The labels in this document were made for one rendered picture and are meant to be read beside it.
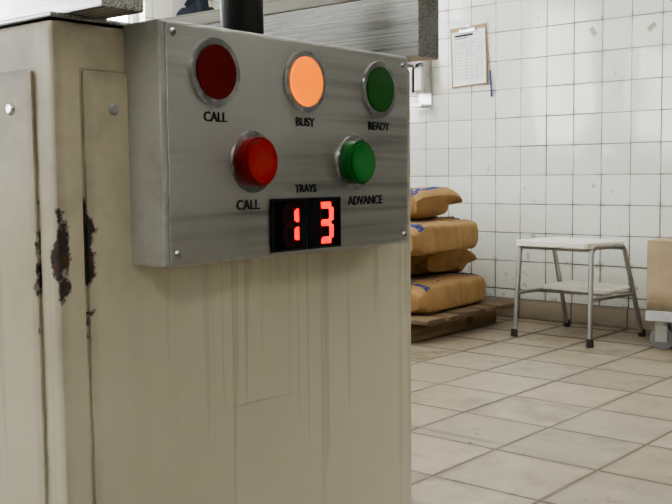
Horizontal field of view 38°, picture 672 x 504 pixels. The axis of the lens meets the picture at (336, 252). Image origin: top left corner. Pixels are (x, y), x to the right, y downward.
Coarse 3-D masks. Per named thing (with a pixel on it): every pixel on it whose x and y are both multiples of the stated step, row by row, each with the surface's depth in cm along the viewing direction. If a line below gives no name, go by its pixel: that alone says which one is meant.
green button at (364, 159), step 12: (348, 144) 66; (360, 144) 66; (348, 156) 65; (360, 156) 66; (372, 156) 67; (348, 168) 65; (360, 168) 66; (372, 168) 67; (348, 180) 66; (360, 180) 66
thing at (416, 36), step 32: (288, 0) 80; (320, 0) 78; (352, 0) 76; (384, 0) 74; (416, 0) 72; (288, 32) 81; (320, 32) 78; (352, 32) 76; (384, 32) 74; (416, 32) 73
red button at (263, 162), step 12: (252, 144) 58; (264, 144) 59; (240, 156) 58; (252, 156) 58; (264, 156) 59; (276, 156) 59; (240, 168) 58; (252, 168) 58; (264, 168) 59; (276, 168) 60; (252, 180) 58; (264, 180) 59
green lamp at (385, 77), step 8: (376, 72) 68; (384, 72) 69; (368, 80) 68; (376, 80) 68; (384, 80) 69; (392, 80) 70; (368, 88) 67; (376, 88) 68; (384, 88) 69; (392, 88) 70; (368, 96) 68; (376, 96) 68; (384, 96) 69; (392, 96) 70; (376, 104) 68; (384, 104) 69
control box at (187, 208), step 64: (128, 64) 55; (192, 64) 55; (256, 64) 59; (320, 64) 64; (384, 64) 69; (128, 128) 56; (192, 128) 55; (256, 128) 59; (320, 128) 64; (384, 128) 70; (192, 192) 56; (256, 192) 60; (320, 192) 64; (384, 192) 70; (192, 256) 56; (256, 256) 60
